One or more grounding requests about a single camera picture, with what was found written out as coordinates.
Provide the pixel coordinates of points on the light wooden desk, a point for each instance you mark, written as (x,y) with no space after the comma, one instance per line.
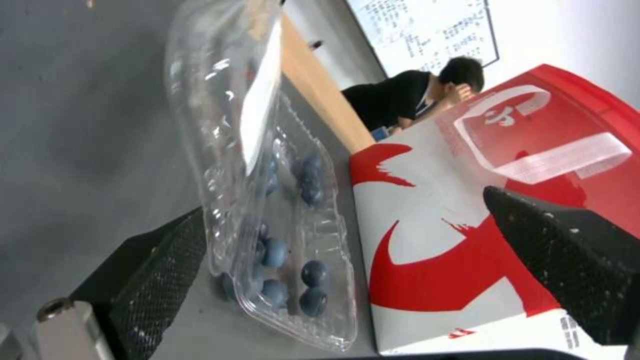
(315,86)

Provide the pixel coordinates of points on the clear plastic clamshell container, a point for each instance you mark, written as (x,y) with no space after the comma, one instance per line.
(260,157)

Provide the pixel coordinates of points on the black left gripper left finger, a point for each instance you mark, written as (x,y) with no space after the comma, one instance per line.
(150,285)

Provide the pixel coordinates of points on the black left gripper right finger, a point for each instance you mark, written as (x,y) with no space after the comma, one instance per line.
(570,258)

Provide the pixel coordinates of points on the red and white takeout bag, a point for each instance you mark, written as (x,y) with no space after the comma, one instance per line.
(440,240)

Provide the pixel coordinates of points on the whiteboard with writing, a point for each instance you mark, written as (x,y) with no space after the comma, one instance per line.
(425,26)

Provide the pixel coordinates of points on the small black object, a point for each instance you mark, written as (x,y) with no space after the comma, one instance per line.
(316,44)

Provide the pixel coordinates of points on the dark blue blueberry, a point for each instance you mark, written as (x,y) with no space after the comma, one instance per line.
(313,193)
(313,300)
(276,252)
(312,165)
(275,292)
(314,271)

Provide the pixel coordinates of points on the small blue object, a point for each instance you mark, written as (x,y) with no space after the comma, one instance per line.
(383,132)

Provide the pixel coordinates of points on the person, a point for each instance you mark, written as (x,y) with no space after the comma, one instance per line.
(390,97)

